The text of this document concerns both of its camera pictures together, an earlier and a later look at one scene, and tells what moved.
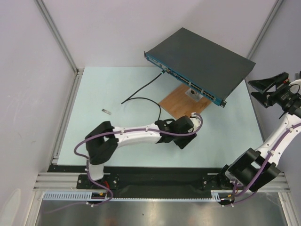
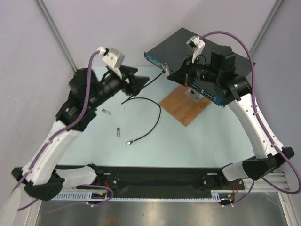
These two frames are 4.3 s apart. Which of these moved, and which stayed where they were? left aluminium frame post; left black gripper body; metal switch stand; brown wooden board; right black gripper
Moved: right black gripper; left black gripper body
Stayed: brown wooden board; metal switch stand; left aluminium frame post
